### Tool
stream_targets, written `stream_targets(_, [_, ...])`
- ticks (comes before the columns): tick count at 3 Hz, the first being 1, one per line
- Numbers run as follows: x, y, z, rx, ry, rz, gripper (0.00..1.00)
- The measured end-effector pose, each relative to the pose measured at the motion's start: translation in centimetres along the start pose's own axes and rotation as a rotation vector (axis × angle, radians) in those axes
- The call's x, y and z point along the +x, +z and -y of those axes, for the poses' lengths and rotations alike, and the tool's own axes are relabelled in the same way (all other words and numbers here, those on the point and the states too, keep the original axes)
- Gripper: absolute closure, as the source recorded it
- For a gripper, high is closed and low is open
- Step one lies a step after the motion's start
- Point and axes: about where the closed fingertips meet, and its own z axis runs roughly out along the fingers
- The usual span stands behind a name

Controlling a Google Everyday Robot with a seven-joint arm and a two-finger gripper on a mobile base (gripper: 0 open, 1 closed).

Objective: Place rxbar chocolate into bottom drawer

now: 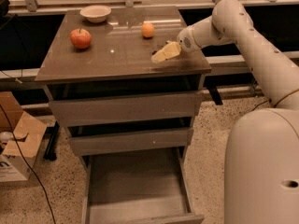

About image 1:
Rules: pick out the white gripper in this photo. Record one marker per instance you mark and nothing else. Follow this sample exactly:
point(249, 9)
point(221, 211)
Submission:
point(185, 39)

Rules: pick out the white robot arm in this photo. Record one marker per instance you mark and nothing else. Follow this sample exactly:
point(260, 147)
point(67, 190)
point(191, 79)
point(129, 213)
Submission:
point(261, 173)

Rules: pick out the grey drawer cabinet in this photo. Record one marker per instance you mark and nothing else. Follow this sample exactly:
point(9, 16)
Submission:
point(119, 51)

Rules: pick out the grey top drawer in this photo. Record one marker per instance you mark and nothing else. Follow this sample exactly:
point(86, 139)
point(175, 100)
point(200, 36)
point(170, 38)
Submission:
point(115, 101)

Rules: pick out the grey drawer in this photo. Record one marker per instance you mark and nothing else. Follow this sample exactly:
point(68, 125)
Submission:
point(130, 136)
point(115, 101)

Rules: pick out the grey middle drawer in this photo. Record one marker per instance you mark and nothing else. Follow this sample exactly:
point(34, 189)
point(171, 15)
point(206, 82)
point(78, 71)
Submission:
point(130, 136)

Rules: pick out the open bottom drawer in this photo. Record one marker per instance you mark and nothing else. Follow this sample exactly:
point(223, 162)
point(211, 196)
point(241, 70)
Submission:
point(138, 187)

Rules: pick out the orange fruit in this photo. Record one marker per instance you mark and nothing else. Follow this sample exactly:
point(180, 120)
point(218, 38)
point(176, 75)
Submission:
point(147, 30)

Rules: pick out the white bowl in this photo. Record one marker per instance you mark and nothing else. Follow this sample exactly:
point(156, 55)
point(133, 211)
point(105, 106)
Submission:
point(95, 14)

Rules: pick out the red apple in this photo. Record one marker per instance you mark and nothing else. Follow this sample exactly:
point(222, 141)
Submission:
point(80, 38)

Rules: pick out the black stand foot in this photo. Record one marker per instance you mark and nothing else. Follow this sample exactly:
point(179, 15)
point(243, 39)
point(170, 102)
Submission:
point(51, 135)

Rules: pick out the cardboard box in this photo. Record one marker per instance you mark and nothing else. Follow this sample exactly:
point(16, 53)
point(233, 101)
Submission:
point(21, 137)

